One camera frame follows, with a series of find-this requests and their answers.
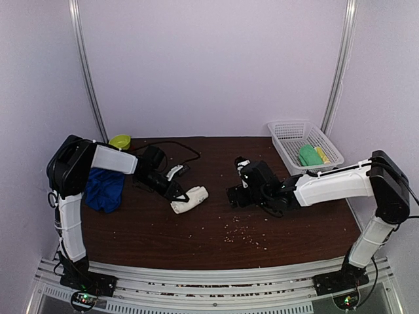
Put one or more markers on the white perforated plastic basket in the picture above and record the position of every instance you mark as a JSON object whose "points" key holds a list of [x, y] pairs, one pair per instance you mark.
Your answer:
{"points": [[290, 137]]}

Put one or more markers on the right round circuit board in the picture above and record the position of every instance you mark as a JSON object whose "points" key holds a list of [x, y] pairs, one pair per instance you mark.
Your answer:
{"points": [[347, 301]]}

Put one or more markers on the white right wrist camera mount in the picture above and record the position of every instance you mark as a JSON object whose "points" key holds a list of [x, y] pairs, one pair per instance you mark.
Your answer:
{"points": [[240, 162]]}

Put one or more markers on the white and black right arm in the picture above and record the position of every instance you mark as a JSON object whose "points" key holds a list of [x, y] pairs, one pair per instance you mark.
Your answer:
{"points": [[377, 178]]}

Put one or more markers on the right aluminium frame post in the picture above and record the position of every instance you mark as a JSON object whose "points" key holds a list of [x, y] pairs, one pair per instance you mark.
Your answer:
{"points": [[340, 69]]}

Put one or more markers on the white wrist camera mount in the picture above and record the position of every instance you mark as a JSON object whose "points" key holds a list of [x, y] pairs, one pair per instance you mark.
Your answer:
{"points": [[174, 171], [240, 162]]}

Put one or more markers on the white towel with blue emblem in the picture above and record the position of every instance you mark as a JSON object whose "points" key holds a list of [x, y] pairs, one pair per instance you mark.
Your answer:
{"points": [[196, 195]]}

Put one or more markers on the round circuit board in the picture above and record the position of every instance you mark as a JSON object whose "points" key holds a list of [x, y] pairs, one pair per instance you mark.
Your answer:
{"points": [[81, 301], [347, 301]]}

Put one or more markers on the left aluminium frame post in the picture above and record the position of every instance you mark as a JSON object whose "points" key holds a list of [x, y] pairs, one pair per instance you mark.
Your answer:
{"points": [[75, 17]]}

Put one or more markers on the left round circuit board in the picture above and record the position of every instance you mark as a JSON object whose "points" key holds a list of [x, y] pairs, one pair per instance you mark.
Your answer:
{"points": [[81, 301]]}

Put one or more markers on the lime green plastic bowl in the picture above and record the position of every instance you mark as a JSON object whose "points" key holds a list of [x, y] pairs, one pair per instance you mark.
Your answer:
{"points": [[122, 141]]}

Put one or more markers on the blue microfiber towel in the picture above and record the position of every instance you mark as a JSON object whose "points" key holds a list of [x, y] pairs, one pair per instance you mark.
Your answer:
{"points": [[103, 190]]}

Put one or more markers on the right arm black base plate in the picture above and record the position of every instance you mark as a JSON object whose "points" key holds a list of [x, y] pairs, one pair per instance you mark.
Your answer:
{"points": [[334, 282]]}

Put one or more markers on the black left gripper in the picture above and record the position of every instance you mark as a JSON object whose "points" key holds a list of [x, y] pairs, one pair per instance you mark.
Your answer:
{"points": [[169, 193]]}

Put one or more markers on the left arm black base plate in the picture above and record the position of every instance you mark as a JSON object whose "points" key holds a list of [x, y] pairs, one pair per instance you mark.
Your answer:
{"points": [[96, 284]]}

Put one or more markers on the rolled green towel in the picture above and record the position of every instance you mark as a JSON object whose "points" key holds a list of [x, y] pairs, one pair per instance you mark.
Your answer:
{"points": [[309, 157]]}

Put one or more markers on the aluminium frame post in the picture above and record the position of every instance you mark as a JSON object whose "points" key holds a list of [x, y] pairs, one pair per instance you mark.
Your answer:
{"points": [[75, 17], [340, 69]]}

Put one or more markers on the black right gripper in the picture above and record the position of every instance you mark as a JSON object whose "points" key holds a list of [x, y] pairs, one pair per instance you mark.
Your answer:
{"points": [[243, 201]]}

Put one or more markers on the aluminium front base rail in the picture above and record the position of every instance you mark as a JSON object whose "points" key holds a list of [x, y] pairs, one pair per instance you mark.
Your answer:
{"points": [[283, 289]]}

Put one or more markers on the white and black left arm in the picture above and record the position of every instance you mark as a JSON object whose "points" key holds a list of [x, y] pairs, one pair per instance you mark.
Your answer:
{"points": [[69, 171]]}

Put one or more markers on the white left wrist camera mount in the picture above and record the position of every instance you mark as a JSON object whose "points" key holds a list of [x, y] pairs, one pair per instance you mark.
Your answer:
{"points": [[174, 171]]}

